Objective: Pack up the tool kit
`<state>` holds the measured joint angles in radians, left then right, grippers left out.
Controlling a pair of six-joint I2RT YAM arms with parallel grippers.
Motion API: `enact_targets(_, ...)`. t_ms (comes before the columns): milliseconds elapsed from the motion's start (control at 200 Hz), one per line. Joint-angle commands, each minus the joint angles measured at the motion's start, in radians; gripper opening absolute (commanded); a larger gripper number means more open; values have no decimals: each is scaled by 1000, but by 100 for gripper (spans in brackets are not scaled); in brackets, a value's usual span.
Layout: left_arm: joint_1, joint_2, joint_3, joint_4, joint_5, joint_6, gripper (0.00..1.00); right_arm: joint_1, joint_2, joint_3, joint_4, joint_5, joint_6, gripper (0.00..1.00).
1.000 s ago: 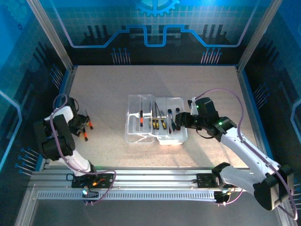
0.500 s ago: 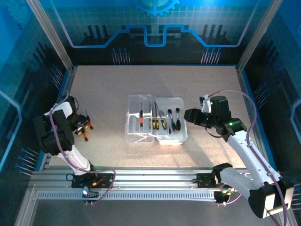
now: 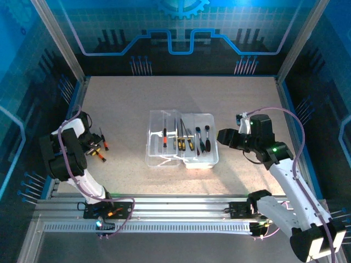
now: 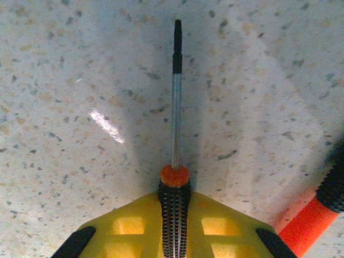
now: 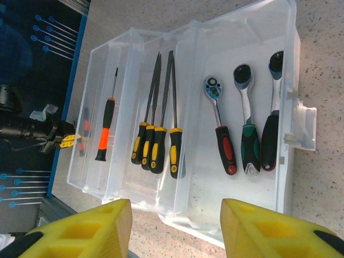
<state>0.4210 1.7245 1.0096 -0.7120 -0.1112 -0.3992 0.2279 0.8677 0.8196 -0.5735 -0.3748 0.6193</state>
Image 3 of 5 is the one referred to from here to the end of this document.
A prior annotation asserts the black handled ratchet wrench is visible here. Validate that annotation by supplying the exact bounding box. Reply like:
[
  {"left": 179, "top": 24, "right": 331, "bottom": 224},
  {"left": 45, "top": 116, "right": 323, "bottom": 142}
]
[{"left": 205, "top": 124, "right": 212, "bottom": 152}]

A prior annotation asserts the green handled ratchet wrench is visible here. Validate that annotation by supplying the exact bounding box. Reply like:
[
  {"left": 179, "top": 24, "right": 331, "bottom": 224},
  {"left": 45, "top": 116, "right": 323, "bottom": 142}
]
[{"left": 195, "top": 126, "right": 207, "bottom": 155}]

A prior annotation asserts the clear plastic tool box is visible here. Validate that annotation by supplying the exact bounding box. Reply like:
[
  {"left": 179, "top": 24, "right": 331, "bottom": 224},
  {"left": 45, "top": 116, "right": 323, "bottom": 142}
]
[{"left": 145, "top": 109, "right": 219, "bottom": 169}]

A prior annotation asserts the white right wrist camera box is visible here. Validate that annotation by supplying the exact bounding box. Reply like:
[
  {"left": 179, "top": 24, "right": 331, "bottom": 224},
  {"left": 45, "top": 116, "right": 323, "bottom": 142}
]
[{"left": 234, "top": 111, "right": 251, "bottom": 134}]

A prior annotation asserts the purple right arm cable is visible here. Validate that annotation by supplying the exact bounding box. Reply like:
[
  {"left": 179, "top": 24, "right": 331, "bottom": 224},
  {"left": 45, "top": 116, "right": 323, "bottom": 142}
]
[{"left": 241, "top": 106, "right": 339, "bottom": 263}]

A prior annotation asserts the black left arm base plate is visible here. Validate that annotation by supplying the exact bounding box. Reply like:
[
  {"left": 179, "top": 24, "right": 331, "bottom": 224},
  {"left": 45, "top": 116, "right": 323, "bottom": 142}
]
[{"left": 83, "top": 202, "right": 137, "bottom": 220}]

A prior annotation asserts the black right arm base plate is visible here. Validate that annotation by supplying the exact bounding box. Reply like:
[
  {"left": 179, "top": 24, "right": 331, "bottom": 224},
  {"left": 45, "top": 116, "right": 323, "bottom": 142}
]
[{"left": 229, "top": 201, "right": 257, "bottom": 219}]

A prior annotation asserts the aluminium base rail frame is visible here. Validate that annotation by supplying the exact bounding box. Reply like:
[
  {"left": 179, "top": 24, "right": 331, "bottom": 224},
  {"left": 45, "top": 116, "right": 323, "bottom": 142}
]
[{"left": 34, "top": 193, "right": 331, "bottom": 224}]

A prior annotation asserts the aluminium frame post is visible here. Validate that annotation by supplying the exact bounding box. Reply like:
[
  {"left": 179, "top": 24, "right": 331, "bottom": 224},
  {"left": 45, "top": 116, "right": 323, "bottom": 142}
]
[
  {"left": 29, "top": 0, "right": 89, "bottom": 83},
  {"left": 275, "top": 0, "right": 330, "bottom": 83}
]

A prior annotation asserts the grey slotted cable duct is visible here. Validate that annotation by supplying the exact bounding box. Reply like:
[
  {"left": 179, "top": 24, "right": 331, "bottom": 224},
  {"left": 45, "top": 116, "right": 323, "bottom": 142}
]
[{"left": 43, "top": 221, "right": 252, "bottom": 234}]

